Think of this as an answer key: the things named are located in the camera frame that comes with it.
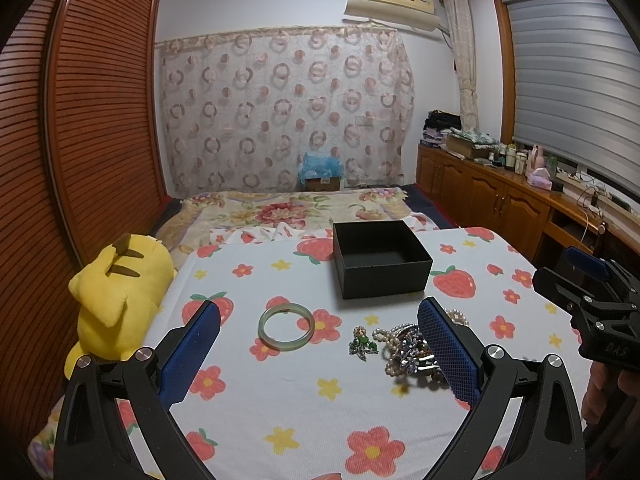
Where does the silver rhinestone hair clip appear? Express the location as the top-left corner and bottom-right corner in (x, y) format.
(385, 324), (447, 385)

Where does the white pearl necklace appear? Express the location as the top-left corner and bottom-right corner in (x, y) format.
(372, 308), (469, 378)

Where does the green jade bangle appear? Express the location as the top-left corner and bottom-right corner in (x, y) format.
(257, 304), (316, 352)

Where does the black open jewelry box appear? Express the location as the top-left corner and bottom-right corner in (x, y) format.
(333, 220), (433, 300)

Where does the person's right hand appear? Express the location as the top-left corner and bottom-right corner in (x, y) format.
(582, 362), (639, 425)

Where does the wooden sideboard cabinet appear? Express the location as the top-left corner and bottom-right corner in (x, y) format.
(416, 145), (639, 268)

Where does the yellow plush toy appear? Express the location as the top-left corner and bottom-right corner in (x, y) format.
(64, 234), (176, 377)

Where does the grey window blind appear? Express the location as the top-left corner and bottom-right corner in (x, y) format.
(501, 0), (639, 194)

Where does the stack of folded clothes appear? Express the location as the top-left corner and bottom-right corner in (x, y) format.
(421, 110), (462, 148)

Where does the green gem brooch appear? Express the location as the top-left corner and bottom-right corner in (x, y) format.
(348, 325), (378, 362)

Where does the strawberry flower print cloth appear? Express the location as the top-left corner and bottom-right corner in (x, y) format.
(144, 228), (589, 479)

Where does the floral bed blanket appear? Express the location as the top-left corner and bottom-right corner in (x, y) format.
(27, 186), (421, 480)

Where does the blue tissue cardboard box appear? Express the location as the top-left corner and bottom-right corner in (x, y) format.
(298, 153), (344, 192)

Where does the beige tied window curtain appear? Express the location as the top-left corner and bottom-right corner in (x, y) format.
(442, 0), (480, 130)

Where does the brown louvered wardrobe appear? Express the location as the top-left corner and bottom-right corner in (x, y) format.
(1, 0), (167, 448)

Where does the pink circle pattern curtain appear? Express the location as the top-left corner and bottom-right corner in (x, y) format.
(157, 26), (414, 197)

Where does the beige wall air conditioner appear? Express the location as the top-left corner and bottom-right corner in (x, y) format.
(345, 0), (440, 32)

